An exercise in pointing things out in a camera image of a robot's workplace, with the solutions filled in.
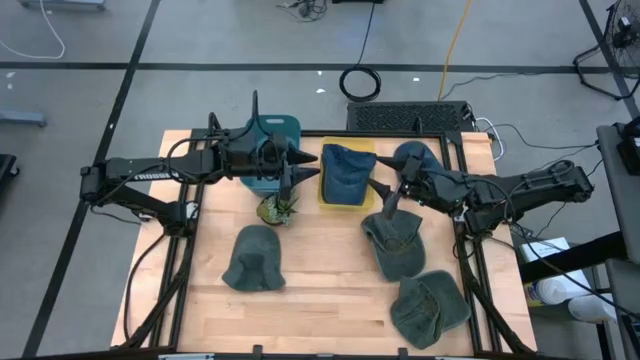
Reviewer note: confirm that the black beam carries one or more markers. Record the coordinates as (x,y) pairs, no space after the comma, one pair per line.
(575,256)

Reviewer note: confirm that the black floor fan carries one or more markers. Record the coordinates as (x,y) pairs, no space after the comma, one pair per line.
(622,25)

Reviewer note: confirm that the black perforated metal box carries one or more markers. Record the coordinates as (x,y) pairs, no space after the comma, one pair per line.
(410,116)

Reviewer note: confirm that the black chair base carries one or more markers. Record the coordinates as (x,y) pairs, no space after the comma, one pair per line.
(6,170)

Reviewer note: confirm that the blue denim cap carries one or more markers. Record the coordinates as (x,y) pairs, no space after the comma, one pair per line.
(345,175)
(415,147)

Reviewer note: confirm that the white box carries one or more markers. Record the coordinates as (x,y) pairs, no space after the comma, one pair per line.
(545,246)

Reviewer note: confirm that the silver edge bracket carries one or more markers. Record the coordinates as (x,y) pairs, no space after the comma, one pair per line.
(185,357)

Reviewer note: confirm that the silver frame bracket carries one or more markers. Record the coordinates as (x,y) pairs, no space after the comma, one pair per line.
(192,210)
(461,218)

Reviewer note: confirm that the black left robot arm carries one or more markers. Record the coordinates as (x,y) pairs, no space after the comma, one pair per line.
(150,170)

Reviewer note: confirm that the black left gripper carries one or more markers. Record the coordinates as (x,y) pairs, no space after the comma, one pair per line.
(260,157)

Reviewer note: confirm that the yellow translucent plastic bin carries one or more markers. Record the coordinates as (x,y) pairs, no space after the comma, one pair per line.
(350,140)

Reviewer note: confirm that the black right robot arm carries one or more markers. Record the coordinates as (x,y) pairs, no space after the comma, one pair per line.
(540,187)

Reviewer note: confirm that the white paper towel roll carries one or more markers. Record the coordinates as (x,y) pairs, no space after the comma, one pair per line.
(560,290)

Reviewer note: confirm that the black device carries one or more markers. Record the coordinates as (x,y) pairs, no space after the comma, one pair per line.
(631,155)

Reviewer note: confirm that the grey furniture foot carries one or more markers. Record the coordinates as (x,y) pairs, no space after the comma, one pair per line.
(20,119)

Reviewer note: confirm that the grey furniture base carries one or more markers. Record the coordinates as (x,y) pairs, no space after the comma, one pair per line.
(60,4)

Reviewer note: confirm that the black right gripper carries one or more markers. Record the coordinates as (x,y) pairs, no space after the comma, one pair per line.
(430,187)

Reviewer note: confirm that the potted succulent plant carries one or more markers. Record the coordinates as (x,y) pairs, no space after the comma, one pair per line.
(275,212)

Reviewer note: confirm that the dark green cap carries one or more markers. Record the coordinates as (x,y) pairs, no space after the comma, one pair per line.
(255,255)
(400,250)
(425,310)

